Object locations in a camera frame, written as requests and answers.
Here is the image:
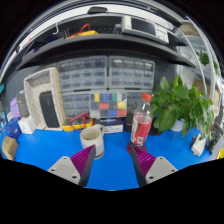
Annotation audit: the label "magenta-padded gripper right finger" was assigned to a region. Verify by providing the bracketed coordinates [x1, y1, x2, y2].
[129, 144, 179, 188]

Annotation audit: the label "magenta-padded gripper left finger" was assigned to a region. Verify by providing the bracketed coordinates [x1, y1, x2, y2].
[46, 144, 97, 188]

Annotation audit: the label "red-capped clear drink bottle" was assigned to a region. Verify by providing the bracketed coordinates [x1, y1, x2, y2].
[129, 92, 154, 149]

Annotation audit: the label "grey and white mug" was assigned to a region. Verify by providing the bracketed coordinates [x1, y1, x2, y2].
[79, 123, 106, 159]

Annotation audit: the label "yellow multimeter with leads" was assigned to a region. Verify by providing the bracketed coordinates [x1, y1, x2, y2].
[61, 112, 95, 132]

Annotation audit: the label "small white adapter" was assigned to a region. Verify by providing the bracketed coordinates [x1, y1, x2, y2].
[190, 133, 207, 157]

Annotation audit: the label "white carton box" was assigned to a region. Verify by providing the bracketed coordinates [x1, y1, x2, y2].
[17, 114, 37, 135]

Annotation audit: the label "black hard case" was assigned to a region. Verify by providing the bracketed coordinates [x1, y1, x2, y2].
[38, 90, 61, 129]

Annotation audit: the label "brown cardboard box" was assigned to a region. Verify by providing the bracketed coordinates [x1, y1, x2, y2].
[1, 135, 19, 161]

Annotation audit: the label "small dark printed box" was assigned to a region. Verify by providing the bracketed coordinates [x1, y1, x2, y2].
[99, 117, 125, 135]

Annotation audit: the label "green potted plant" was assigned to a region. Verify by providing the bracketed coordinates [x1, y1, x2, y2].
[150, 75, 215, 139]

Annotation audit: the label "clear compartment box, coloured parts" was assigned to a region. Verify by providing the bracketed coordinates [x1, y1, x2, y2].
[89, 91, 129, 119]

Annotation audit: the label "dark grey carton box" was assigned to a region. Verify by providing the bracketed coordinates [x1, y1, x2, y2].
[15, 89, 31, 118]

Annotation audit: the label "purple plastic bag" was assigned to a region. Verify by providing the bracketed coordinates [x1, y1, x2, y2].
[9, 96, 22, 119]

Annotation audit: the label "white perforated tray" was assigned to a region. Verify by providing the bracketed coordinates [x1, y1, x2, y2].
[23, 66, 67, 131]

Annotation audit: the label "small green plant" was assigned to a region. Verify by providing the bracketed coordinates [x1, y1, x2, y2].
[196, 49, 211, 67]

